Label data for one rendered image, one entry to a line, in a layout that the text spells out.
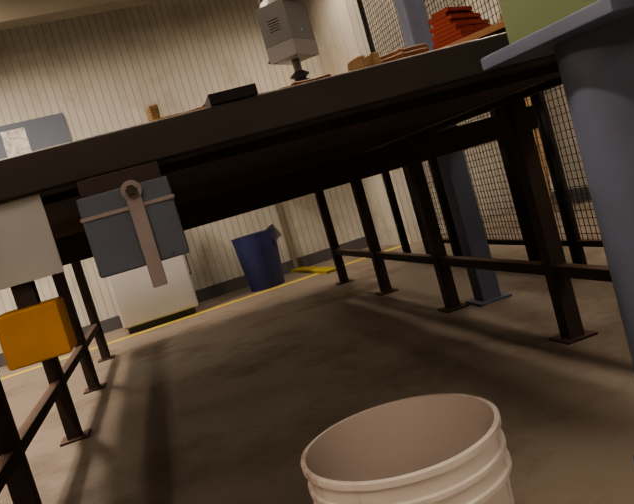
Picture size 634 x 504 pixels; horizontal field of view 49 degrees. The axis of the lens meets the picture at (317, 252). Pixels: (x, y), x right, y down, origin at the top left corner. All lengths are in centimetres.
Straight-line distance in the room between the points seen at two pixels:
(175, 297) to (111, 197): 509
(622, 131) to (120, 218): 71
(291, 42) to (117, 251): 52
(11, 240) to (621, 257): 87
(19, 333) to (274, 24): 70
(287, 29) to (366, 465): 79
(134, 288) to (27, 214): 503
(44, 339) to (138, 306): 505
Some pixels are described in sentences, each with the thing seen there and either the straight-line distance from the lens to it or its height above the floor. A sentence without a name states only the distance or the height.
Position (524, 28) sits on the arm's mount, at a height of 89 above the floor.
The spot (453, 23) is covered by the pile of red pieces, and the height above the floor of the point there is 113.
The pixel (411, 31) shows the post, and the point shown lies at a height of 133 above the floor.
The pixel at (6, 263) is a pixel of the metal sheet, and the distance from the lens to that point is 110.
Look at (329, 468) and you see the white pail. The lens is 115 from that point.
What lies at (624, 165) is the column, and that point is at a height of 66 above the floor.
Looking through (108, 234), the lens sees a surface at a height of 77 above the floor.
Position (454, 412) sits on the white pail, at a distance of 117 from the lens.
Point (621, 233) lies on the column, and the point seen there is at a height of 57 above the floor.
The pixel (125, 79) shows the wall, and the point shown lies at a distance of 709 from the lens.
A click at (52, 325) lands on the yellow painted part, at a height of 67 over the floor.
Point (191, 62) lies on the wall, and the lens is 722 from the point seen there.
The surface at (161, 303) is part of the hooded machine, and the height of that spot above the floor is 18.
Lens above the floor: 75
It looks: 5 degrees down
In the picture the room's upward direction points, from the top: 16 degrees counter-clockwise
